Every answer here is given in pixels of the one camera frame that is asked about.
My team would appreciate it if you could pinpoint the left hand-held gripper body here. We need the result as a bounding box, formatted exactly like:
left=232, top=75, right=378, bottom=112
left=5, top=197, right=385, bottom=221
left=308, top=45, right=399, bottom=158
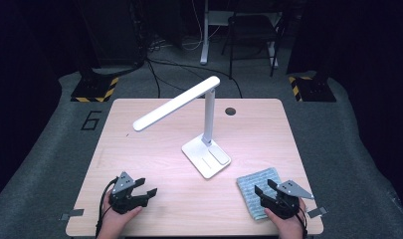
left=108, top=171, right=150, bottom=215

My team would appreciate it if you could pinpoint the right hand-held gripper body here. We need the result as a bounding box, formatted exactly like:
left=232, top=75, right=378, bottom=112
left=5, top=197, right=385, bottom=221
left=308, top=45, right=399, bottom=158
left=260, top=179, right=315, bottom=220

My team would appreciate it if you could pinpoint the light blue cloth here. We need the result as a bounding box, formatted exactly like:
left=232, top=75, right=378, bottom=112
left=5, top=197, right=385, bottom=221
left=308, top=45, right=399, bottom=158
left=236, top=167, right=283, bottom=222

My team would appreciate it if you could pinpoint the white desk lamp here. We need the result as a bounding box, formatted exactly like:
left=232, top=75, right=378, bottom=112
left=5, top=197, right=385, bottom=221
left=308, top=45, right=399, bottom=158
left=132, top=75, right=232, bottom=180

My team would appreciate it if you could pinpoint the person's right hand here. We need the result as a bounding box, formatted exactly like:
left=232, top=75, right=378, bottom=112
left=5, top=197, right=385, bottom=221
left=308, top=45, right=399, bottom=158
left=264, top=198, right=307, bottom=239

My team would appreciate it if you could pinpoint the person's left hand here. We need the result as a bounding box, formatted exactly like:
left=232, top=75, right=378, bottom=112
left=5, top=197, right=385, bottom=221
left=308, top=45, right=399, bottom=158
left=97, top=193, right=143, bottom=239

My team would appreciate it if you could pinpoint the grey tape strip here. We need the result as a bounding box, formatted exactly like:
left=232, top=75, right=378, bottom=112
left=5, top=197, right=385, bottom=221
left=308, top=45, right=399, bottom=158
left=306, top=206, right=328, bottom=219
left=59, top=208, right=86, bottom=221

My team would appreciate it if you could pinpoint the black yellow striped stand base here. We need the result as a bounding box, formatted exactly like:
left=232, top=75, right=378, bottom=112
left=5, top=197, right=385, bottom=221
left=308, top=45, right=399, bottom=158
left=288, top=75, right=337, bottom=103
left=70, top=68, right=119, bottom=104

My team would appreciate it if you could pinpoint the black cabinet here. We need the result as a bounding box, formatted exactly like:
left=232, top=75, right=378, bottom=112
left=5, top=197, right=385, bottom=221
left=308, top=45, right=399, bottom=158
left=78, top=0, right=147, bottom=68

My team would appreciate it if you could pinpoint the black chair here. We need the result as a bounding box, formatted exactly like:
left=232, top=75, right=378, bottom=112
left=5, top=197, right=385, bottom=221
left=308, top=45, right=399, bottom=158
left=221, top=13, right=285, bottom=80

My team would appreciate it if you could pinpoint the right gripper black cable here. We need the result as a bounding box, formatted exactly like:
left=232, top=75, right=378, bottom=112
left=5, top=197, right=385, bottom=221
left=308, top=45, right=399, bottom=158
left=297, top=212, right=309, bottom=238

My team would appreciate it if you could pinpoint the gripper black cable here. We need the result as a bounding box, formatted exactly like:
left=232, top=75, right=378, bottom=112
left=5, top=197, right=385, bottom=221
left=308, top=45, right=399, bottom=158
left=297, top=212, right=309, bottom=238
left=95, top=177, right=119, bottom=238

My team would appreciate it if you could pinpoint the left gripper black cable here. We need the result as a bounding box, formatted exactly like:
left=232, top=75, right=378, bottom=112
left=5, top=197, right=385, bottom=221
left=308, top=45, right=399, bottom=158
left=95, top=177, right=119, bottom=238

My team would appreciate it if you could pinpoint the black floor cable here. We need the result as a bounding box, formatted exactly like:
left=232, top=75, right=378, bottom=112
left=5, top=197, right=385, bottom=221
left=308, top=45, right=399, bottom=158
left=148, top=59, right=207, bottom=83
left=144, top=59, right=162, bottom=100
left=145, top=59, right=243, bottom=100

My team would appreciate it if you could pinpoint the white floor cable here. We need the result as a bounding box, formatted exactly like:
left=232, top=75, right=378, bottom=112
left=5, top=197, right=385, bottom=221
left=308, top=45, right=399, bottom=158
left=180, top=0, right=223, bottom=52

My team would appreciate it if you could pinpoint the white desk frame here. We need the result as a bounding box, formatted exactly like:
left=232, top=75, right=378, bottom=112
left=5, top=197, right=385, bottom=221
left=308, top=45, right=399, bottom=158
left=199, top=0, right=283, bottom=69

